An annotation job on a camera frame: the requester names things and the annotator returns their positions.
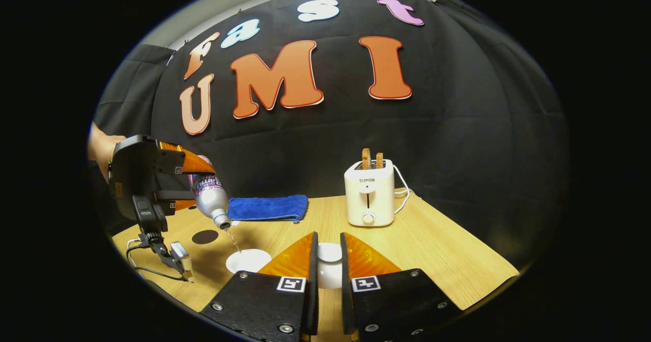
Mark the clear water stream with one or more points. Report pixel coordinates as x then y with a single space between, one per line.
233 240

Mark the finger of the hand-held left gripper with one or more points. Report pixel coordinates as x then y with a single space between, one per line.
178 160
175 195

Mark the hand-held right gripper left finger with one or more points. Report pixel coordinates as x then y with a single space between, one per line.
312 301

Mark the silver water bottle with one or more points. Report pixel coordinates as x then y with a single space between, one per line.
211 199

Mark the blue folded towel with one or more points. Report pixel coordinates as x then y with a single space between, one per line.
269 208

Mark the dark round coaster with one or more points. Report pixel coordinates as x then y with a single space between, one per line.
205 237

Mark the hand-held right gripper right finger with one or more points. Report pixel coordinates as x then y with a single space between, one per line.
347 301

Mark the white toaster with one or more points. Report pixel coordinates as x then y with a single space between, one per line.
368 199

